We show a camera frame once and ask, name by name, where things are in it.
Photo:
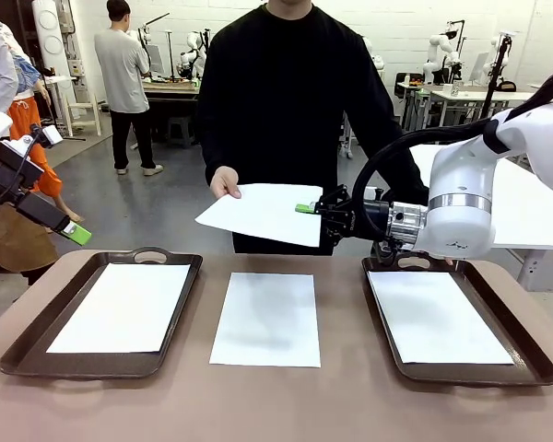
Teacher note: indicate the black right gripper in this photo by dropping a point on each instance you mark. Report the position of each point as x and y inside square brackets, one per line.
[371, 218]

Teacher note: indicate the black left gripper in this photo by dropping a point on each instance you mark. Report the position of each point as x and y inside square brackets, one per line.
[9, 175]

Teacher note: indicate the white A4 paper sheet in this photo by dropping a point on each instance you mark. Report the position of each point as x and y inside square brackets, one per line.
[258, 216]
[267, 322]
[433, 317]
[120, 308]

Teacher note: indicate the person's left forearm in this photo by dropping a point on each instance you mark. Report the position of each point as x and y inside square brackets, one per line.
[396, 161]

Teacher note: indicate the person's right forearm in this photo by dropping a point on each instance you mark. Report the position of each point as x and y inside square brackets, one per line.
[216, 138]

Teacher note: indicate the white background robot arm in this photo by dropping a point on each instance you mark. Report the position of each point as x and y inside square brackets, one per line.
[435, 50]
[495, 50]

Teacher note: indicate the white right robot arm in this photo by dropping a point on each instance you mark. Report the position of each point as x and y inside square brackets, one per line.
[461, 175]

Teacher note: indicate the person's right hand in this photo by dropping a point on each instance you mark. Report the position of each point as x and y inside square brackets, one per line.
[226, 182]

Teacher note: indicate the black tripod stand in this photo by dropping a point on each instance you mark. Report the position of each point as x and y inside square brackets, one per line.
[69, 136]

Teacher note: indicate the white wooden stool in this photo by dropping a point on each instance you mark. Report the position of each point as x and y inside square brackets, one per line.
[85, 112]

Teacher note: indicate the person in black sweater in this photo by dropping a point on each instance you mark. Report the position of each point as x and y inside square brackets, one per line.
[285, 92]

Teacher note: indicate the mannequin in orange pants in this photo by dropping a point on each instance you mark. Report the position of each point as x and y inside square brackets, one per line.
[23, 115]

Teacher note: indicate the brown plastic serving tray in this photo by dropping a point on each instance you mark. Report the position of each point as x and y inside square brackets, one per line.
[97, 366]
[465, 374]

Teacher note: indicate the grey plastic stool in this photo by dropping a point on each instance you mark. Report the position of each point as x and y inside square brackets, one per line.
[180, 129]

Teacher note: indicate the black chair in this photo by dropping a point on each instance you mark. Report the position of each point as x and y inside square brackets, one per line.
[408, 80]

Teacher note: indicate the man in white t-shirt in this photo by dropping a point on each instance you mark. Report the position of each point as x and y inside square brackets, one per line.
[122, 69]

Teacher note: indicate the wooden work table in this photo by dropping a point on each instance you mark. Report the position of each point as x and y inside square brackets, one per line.
[170, 87]

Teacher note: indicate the white paper cup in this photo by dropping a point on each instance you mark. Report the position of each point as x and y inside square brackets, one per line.
[457, 89]

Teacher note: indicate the long white table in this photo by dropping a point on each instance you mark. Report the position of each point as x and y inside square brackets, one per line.
[465, 96]

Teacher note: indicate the tall white air purifier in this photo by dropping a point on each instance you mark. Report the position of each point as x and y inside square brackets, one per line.
[50, 41]

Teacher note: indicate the white desk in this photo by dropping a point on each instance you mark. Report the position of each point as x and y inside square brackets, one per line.
[525, 207]

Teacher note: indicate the white robot with black gripper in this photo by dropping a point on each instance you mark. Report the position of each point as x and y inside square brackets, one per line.
[193, 46]

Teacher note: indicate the white-backed monitor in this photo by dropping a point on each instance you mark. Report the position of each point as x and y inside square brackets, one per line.
[478, 66]

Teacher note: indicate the black overhead lamp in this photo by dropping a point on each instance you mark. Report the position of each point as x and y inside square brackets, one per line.
[452, 33]

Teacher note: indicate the yellow black bag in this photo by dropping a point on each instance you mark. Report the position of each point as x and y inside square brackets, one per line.
[507, 86]

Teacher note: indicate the tall black tripod pole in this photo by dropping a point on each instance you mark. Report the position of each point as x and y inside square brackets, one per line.
[497, 69]

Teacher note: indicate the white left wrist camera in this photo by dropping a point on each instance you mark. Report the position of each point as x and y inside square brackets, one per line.
[50, 136]

